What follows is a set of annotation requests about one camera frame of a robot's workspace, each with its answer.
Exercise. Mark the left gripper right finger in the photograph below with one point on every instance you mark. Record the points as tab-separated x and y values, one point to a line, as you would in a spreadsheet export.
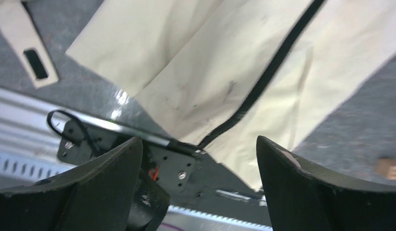
304	196

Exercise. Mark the cream zip-up jacket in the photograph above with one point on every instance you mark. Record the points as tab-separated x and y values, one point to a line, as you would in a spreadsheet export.
181	68

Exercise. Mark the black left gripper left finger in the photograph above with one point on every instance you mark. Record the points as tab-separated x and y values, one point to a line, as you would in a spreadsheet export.
95	196

